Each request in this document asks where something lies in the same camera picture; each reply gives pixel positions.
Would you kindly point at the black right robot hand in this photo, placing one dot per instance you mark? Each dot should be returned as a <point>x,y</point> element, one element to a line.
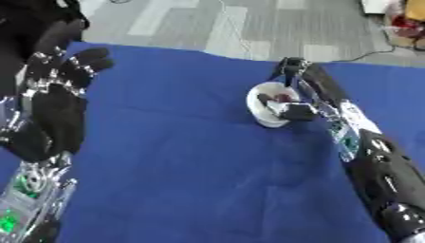
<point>326,85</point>

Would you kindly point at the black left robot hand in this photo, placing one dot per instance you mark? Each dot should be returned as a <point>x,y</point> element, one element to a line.
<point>58,114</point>

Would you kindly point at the white round bowl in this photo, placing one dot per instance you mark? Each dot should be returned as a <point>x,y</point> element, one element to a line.
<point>265,115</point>

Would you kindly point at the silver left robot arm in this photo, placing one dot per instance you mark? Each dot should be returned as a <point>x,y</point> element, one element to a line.
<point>33,196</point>

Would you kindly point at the silver and black right robot arm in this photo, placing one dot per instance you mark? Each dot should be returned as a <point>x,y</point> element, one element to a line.
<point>387,177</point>

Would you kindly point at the white box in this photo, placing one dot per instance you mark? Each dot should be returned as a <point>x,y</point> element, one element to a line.
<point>376,6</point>

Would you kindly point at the small red object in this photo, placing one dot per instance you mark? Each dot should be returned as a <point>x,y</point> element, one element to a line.
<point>283,97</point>

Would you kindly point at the red and white bag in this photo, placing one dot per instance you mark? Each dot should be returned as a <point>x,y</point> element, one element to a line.
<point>407,27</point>

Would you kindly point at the yellow object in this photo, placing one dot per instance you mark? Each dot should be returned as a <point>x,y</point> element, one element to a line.
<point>416,9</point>

